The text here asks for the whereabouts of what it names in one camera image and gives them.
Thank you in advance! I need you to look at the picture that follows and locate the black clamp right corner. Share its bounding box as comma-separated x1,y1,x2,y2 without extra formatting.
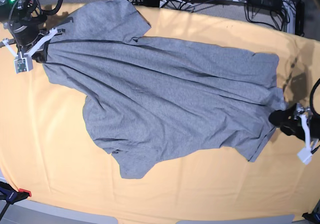
302,212,320,224

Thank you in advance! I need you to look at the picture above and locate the grey t-shirt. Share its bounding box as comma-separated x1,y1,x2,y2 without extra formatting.
43,0,286,179

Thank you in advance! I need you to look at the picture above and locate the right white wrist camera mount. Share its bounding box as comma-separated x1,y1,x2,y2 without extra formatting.
0,28,66,74

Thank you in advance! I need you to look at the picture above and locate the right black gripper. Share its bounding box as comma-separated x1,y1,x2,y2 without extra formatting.
14,28,50,63

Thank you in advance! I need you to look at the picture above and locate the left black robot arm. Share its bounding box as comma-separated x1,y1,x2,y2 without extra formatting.
268,80,320,141

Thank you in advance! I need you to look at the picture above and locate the blue red table clamp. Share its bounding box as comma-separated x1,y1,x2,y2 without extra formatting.
0,181,32,205

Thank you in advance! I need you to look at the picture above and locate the yellow table cloth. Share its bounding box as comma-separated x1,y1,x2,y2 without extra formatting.
0,6,320,224

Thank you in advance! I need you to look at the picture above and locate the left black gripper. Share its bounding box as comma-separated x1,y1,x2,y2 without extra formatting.
268,103,320,141

